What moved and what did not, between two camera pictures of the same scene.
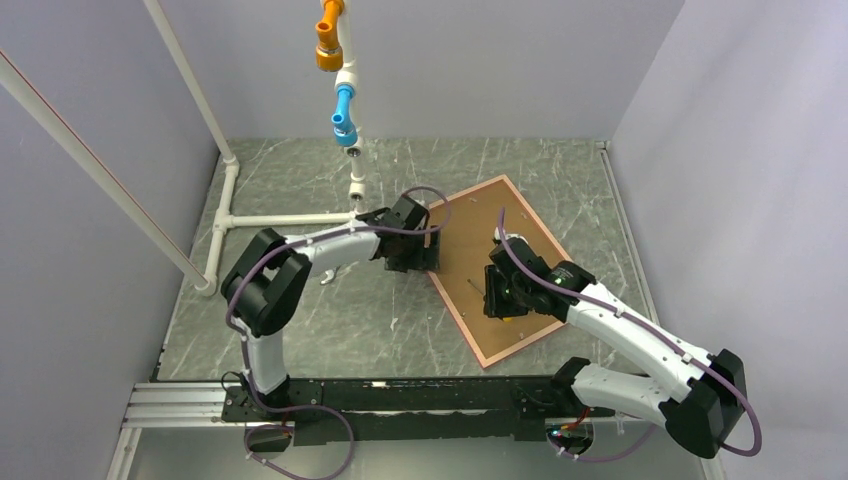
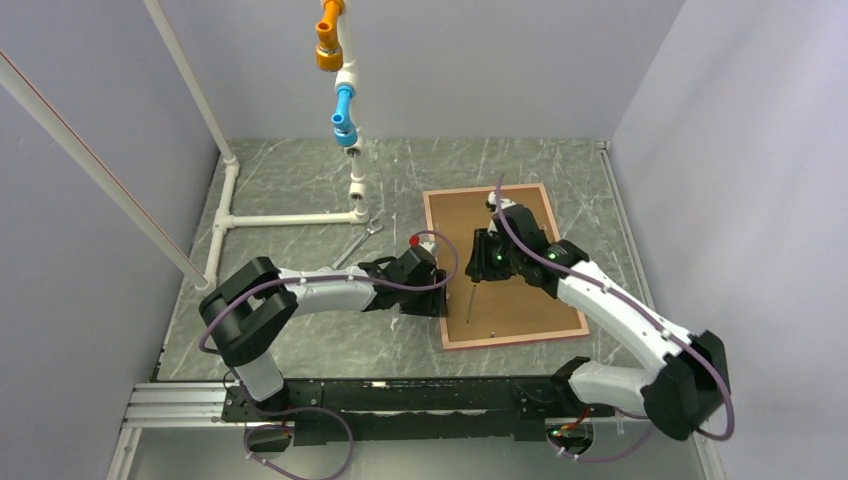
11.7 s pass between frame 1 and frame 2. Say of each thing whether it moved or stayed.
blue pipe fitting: stayed
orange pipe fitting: stayed
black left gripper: moved
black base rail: stayed
